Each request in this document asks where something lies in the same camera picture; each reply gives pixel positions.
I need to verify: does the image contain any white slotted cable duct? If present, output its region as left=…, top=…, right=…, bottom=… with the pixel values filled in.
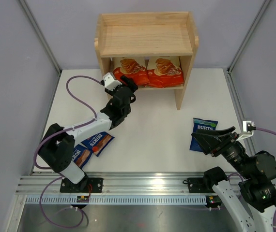
left=26, top=195, right=207, bottom=205

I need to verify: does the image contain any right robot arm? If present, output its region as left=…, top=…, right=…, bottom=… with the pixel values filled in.
left=191, top=121, right=276, bottom=232

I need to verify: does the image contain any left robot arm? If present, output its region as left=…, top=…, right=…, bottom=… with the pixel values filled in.
left=34, top=72, right=138, bottom=192

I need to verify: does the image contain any blue Burts sea salt bag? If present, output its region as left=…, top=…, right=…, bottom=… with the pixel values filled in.
left=189, top=118, right=218, bottom=152

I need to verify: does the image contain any cassava chips bag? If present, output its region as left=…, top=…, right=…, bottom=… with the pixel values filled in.
left=112, top=57, right=150, bottom=86
left=147, top=56, right=184, bottom=88

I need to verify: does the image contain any wooden two-tier shelf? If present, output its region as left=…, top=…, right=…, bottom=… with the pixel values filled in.
left=94, top=12, right=199, bottom=110

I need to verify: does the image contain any left aluminium frame post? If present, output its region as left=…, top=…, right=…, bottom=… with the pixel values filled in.
left=17, top=0, right=62, bottom=76

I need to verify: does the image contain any right aluminium frame post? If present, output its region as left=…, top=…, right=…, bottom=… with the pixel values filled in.
left=227, top=0, right=273, bottom=74

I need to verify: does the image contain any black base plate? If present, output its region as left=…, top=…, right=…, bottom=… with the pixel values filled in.
left=183, top=177, right=214, bottom=193
left=60, top=177, right=103, bottom=193

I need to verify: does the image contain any aluminium mounting rail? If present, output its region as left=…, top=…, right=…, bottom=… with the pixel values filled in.
left=15, top=172, right=203, bottom=196

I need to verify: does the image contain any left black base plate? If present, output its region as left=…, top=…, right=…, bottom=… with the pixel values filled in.
left=60, top=177, right=103, bottom=193

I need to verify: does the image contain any aluminium frame post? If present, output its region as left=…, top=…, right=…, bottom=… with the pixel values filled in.
left=17, top=0, right=62, bottom=76
left=227, top=0, right=273, bottom=74

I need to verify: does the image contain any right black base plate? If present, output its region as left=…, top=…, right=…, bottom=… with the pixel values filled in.
left=183, top=177, right=214, bottom=193

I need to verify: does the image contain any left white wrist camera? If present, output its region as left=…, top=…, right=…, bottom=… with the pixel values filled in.
left=100, top=72, right=118, bottom=91

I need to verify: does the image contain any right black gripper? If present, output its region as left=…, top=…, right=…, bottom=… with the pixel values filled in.
left=192, top=125, right=253, bottom=178

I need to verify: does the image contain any blue burts chilli bag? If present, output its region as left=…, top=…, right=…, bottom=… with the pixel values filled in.
left=72, top=145, right=92, bottom=169
left=81, top=131, right=115, bottom=157

